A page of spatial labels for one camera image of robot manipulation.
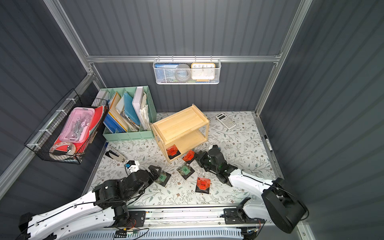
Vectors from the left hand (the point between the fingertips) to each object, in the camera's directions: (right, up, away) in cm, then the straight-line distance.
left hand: (157, 173), depth 73 cm
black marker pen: (+71, +13, +36) cm, 81 cm away
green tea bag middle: (+12, -3, +16) cm, 21 cm away
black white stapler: (-34, +5, +23) cm, 42 cm away
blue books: (-35, +25, +24) cm, 49 cm away
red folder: (-32, +31, +5) cm, 45 cm away
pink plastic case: (-39, +23, -1) cm, 46 cm away
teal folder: (-23, +35, +21) cm, 47 cm away
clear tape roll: (-37, +13, -6) cm, 40 cm away
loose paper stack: (-12, +31, +16) cm, 37 cm away
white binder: (-18, +38, +19) cm, 46 cm away
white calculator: (+42, +28, +42) cm, 65 cm away
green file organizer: (-34, +43, +24) cm, 60 cm away
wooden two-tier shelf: (+14, +22, +12) cm, 29 cm away
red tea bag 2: (+15, +6, +12) cm, 20 cm away
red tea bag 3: (+23, -10, +12) cm, 28 cm away
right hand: (+19, +8, +10) cm, 22 cm away
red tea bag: (+4, +7, +23) cm, 24 cm away
